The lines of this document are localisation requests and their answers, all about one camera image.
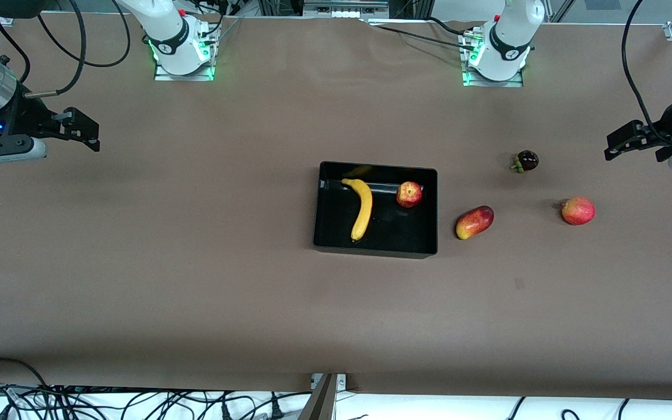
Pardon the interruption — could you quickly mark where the red yellow apple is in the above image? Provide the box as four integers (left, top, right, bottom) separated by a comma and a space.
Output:
395, 181, 424, 209

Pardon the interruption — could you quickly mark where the black plastic box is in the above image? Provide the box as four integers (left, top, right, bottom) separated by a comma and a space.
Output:
313, 161, 439, 260

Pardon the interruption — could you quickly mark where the yellow banana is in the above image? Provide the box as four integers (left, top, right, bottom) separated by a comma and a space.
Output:
342, 178, 373, 243

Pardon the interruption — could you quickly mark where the dark purple mangosteen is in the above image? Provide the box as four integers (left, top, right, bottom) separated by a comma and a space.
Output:
510, 150, 540, 174

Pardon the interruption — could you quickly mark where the red yellow mango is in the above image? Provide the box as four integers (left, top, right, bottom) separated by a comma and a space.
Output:
456, 205, 495, 240

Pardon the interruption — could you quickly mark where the brown table cover sheet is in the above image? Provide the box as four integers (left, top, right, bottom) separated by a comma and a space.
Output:
0, 12, 672, 403

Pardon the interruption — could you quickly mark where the black cable with metal plug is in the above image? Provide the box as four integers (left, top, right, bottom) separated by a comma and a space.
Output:
24, 0, 87, 99

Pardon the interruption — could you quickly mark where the looping black right arm cable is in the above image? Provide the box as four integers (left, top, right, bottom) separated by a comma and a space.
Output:
37, 0, 132, 68

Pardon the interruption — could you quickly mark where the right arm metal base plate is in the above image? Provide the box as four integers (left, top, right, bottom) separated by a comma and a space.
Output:
154, 32, 216, 82

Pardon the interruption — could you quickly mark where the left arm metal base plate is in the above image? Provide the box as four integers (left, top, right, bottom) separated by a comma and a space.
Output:
461, 29, 524, 88

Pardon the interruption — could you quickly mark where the black left base cable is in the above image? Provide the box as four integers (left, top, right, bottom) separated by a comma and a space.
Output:
423, 16, 477, 39
371, 23, 477, 50

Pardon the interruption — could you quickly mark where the arched black floor cable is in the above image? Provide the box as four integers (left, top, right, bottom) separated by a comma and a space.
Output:
0, 357, 54, 390

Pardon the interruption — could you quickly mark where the small metal edge bracket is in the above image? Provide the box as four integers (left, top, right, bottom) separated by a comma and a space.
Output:
311, 373, 347, 390

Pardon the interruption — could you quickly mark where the grey camera pole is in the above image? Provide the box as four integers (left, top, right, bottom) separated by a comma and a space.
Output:
298, 373, 337, 420

